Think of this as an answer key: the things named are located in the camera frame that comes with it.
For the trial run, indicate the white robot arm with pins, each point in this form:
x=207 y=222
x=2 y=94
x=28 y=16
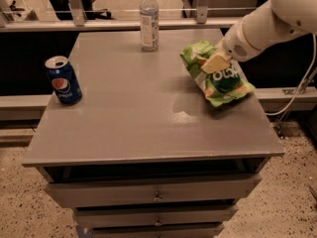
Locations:
x=274 y=22

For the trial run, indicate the clear plastic water bottle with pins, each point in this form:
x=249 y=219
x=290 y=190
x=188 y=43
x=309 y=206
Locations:
x=149 y=22

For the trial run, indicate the blue Pepsi can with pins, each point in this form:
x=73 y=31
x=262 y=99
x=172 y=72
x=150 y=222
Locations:
x=63 y=80

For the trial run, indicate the middle grey drawer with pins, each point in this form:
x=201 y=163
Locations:
x=156 y=215

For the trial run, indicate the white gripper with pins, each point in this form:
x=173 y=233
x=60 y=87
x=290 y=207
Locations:
x=235 y=44

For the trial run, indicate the grey drawer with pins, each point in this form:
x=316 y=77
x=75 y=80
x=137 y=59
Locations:
x=153 y=190
x=203 y=230
x=156 y=215

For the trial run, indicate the green rice chip bag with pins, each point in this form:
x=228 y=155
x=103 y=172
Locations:
x=219 y=87

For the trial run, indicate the grey metal railing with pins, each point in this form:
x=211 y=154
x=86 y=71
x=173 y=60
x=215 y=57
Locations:
x=99 y=22

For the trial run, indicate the top grey drawer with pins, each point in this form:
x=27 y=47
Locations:
x=153 y=190

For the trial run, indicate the grey drawer cabinet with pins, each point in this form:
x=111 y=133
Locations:
x=142 y=116

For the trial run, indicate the bottom grey drawer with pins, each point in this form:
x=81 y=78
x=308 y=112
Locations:
x=203 y=230

